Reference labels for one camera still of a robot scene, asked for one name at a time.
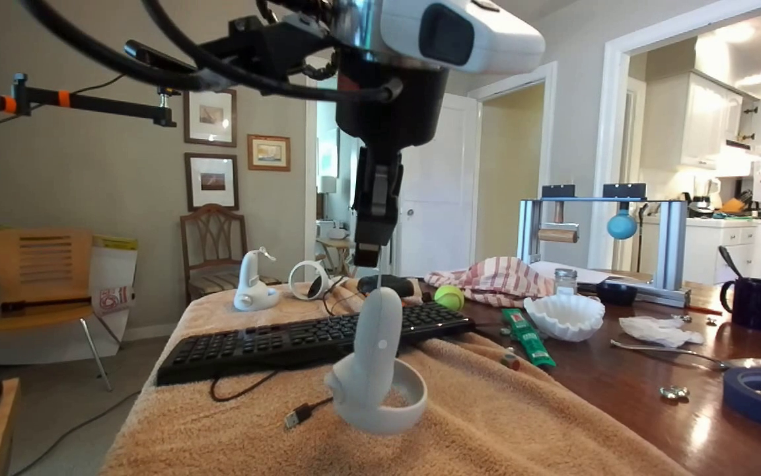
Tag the black round pouch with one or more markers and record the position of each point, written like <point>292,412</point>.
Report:
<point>398,284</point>

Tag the black camera boom pole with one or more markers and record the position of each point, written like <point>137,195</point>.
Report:
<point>21,100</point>

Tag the wooden chair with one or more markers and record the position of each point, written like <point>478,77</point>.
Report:
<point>46,282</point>

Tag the white scalloped bowl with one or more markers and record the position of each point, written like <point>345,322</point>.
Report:
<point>565,315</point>

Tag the tan towel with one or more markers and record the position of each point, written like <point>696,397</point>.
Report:
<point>482,420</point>

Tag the black computer keyboard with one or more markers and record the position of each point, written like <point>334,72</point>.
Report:
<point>295,346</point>

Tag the metal spoon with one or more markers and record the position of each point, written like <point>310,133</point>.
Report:
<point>723,363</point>

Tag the white crumpled napkin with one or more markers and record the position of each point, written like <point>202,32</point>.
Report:
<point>668,335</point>

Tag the dark wicker chair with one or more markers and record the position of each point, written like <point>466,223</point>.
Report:
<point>211,249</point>

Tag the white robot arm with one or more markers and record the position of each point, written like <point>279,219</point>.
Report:
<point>391,62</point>

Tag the green rectangular packet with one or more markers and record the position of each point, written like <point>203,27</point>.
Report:
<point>526,339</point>

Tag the dark blue mug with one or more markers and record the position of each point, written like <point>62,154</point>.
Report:
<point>740,297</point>

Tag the upper framed picture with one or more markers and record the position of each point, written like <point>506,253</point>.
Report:
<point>209,117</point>

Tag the aluminium frame stand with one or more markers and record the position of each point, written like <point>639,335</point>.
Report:
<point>542,221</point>

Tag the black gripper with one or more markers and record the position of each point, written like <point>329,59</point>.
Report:
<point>383,129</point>

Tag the white paper bag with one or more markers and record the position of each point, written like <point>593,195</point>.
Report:
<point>111,282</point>

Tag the small right framed picture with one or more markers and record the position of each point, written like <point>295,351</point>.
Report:
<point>270,153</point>

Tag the small glass jar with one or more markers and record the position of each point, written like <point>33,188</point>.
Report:
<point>565,282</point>

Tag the white door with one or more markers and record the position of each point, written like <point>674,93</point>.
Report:
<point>437,195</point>

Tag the green tennis ball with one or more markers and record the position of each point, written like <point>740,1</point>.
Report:
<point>449,297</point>

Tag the lower framed picture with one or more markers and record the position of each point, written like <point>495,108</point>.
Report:
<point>211,181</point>

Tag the blue hanging ball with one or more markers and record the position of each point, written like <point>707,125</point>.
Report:
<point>621,227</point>

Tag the red striped cloth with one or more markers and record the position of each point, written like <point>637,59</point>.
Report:
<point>498,282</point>

